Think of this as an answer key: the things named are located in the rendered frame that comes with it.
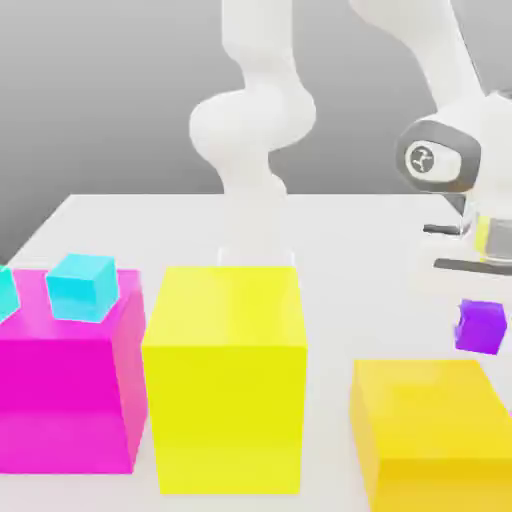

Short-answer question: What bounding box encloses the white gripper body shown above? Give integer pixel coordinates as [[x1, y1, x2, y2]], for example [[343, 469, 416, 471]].
[[429, 255, 512, 300]]

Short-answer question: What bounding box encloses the small purple cube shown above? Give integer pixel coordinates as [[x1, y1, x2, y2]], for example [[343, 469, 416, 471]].
[[453, 297, 508, 356]]

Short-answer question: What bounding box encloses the small cyan cube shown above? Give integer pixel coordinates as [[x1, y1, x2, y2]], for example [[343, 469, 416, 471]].
[[45, 252, 121, 324]]

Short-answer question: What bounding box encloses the small turquoise cube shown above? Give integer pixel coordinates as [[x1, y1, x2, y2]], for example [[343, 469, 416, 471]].
[[0, 265, 22, 324]]

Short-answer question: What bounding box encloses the large orange box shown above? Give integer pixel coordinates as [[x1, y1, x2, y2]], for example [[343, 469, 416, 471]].
[[349, 358, 512, 512]]

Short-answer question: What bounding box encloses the large yellow box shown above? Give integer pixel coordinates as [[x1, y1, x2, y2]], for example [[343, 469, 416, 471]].
[[141, 265, 310, 496]]

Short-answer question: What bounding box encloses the large magenta box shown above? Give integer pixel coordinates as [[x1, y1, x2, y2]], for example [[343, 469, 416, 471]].
[[0, 268, 149, 476]]

